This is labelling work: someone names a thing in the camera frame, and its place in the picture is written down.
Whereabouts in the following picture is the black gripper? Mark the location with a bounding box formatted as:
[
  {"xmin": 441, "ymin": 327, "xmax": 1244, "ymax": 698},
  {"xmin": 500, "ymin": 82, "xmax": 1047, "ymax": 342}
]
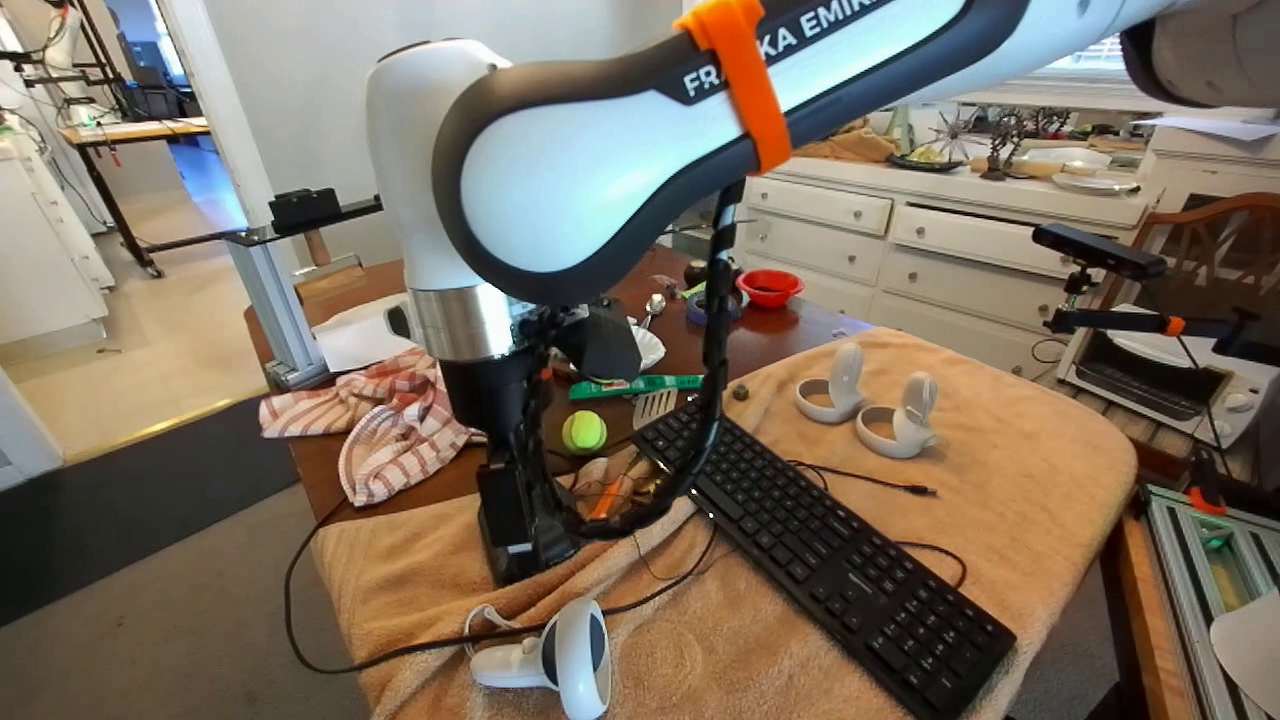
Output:
[{"xmin": 441, "ymin": 357, "xmax": 580, "ymax": 586}]

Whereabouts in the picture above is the yellow-green tennis ball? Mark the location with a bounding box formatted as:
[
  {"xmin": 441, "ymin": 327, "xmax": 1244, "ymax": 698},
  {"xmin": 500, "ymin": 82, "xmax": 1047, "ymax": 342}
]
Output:
[{"xmin": 560, "ymin": 408, "xmax": 610, "ymax": 461}]

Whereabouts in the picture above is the red white striped cloth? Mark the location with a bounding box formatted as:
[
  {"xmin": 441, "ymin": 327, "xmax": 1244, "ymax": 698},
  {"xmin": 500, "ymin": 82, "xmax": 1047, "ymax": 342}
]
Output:
[{"xmin": 254, "ymin": 347, "xmax": 487, "ymax": 513}]

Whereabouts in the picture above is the white plastic brush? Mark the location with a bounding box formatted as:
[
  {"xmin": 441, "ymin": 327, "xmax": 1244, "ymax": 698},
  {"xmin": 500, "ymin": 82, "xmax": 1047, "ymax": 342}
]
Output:
[{"xmin": 627, "ymin": 386, "xmax": 682, "ymax": 437}]

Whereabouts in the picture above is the green marker pack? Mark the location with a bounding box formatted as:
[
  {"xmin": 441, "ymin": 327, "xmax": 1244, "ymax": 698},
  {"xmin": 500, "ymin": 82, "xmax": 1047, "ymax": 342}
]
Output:
[{"xmin": 565, "ymin": 371, "xmax": 707, "ymax": 408}]

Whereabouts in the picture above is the brown wooden table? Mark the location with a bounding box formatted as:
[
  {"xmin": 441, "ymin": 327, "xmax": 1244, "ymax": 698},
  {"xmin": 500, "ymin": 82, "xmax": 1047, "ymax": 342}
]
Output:
[{"xmin": 239, "ymin": 250, "xmax": 874, "ymax": 524}]

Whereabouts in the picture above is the black computer keyboard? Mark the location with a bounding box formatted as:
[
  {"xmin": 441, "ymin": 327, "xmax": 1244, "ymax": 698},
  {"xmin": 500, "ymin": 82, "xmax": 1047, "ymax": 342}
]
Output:
[{"xmin": 635, "ymin": 395, "xmax": 1021, "ymax": 720}]

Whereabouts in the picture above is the red bowl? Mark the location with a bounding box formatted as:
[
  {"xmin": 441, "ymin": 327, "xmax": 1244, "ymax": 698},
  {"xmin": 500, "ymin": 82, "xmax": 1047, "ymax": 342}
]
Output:
[{"xmin": 737, "ymin": 263, "xmax": 807, "ymax": 314}]

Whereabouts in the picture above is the dark floor mat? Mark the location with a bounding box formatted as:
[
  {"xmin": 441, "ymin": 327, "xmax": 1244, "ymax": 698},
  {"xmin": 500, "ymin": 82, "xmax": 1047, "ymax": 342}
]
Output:
[{"xmin": 0, "ymin": 395, "xmax": 303, "ymax": 633}]

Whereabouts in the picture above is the white drawer dresser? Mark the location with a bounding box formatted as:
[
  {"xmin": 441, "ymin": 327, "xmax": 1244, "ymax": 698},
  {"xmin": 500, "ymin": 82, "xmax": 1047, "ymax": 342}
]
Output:
[{"xmin": 737, "ymin": 151, "xmax": 1280, "ymax": 383}]

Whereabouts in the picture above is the white box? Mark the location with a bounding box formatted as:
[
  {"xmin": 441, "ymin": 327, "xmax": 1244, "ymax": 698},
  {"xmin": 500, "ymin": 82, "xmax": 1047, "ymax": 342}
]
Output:
[{"xmin": 0, "ymin": 371, "xmax": 65, "ymax": 494}]

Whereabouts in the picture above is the tan towel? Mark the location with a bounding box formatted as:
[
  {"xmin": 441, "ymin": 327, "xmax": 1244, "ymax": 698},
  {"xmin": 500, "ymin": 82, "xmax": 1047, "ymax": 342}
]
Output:
[{"xmin": 311, "ymin": 322, "xmax": 1144, "ymax": 720}]

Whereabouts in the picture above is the black metal desk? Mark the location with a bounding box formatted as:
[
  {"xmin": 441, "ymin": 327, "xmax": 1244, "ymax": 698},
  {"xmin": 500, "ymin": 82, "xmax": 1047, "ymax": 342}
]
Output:
[{"xmin": 55, "ymin": 110, "xmax": 217, "ymax": 282}]

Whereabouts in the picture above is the white kitchen cabinet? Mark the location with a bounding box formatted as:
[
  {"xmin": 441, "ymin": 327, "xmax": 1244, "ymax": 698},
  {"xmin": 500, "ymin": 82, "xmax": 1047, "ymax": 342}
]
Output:
[{"xmin": 0, "ymin": 56, "xmax": 120, "ymax": 352}]

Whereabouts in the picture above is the brown wooden board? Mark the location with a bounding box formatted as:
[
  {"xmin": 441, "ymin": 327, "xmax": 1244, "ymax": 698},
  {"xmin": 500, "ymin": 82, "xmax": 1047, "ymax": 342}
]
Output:
[{"xmin": 1095, "ymin": 513, "xmax": 1204, "ymax": 720}]

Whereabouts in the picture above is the white black box device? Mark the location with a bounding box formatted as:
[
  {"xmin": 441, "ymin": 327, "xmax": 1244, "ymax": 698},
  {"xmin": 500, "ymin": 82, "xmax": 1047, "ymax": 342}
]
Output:
[{"xmin": 1054, "ymin": 314, "xmax": 1270, "ymax": 452}]

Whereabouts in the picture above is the white round plate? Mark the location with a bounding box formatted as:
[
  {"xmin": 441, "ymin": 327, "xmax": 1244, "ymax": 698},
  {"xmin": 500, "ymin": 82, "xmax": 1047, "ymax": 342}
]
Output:
[{"xmin": 1206, "ymin": 591, "xmax": 1280, "ymax": 720}]

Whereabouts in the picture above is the brown wooden armchair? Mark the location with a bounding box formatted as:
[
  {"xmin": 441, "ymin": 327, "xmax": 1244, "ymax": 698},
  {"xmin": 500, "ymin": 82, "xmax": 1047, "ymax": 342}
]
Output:
[{"xmin": 1130, "ymin": 192, "xmax": 1280, "ymax": 327}]

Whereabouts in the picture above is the orange handled tool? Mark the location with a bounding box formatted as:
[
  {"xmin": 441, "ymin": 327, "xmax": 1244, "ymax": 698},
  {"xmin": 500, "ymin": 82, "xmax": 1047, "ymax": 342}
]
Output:
[{"xmin": 574, "ymin": 454, "xmax": 641, "ymax": 526}]

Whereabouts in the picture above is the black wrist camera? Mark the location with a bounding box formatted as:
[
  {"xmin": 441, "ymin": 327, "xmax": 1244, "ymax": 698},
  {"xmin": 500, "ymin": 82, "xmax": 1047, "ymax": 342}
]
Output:
[{"xmin": 550, "ymin": 309, "xmax": 646, "ymax": 383}]

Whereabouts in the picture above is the long black cable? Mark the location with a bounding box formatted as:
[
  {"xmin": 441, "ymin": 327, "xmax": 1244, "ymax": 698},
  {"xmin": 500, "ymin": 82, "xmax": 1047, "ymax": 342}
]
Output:
[{"xmin": 278, "ymin": 494, "xmax": 725, "ymax": 679}]

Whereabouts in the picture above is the aluminium frame stand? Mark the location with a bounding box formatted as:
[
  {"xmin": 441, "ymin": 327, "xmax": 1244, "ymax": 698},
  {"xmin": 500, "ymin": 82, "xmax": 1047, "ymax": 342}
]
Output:
[{"xmin": 219, "ymin": 192, "xmax": 391, "ymax": 390}]

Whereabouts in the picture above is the black USB cable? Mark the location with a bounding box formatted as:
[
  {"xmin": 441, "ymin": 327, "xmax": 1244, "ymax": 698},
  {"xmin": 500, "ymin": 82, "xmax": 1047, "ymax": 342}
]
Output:
[{"xmin": 782, "ymin": 454, "xmax": 939, "ymax": 504}]

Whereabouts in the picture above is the black camera on frame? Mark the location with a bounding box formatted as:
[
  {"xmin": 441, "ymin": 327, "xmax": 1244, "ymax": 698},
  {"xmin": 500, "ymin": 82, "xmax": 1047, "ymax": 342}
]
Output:
[{"xmin": 266, "ymin": 183, "xmax": 346, "ymax": 237}]

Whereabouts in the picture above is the orange cable clip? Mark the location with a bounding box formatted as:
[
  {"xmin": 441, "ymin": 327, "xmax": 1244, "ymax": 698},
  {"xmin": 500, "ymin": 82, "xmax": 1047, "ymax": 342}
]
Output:
[{"xmin": 672, "ymin": 0, "xmax": 799, "ymax": 174}]

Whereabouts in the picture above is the black stereo camera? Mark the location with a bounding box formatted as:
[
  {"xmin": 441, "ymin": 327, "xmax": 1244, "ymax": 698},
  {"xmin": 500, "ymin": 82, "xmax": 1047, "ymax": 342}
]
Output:
[{"xmin": 1030, "ymin": 216, "xmax": 1172, "ymax": 287}]

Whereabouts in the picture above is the aluminium rail with green board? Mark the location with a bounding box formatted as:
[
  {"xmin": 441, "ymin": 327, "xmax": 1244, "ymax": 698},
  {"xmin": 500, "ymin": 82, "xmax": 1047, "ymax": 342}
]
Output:
[{"xmin": 1144, "ymin": 482, "xmax": 1280, "ymax": 720}]

